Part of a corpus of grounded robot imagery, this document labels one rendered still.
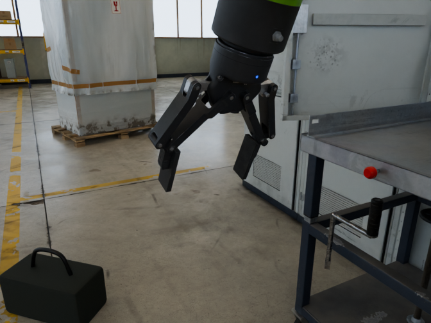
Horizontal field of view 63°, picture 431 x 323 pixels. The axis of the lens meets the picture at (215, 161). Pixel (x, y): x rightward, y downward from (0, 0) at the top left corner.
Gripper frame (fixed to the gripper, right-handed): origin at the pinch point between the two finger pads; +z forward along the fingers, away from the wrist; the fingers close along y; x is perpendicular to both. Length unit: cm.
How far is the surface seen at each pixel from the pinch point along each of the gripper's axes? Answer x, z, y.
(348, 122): -29, 12, -78
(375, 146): -12, 9, -69
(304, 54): -61, 0, -80
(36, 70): -1019, 433, -123
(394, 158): -3, 6, -62
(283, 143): -101, 74, -139
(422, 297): 23, 31, -61
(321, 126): -30, 13, -65
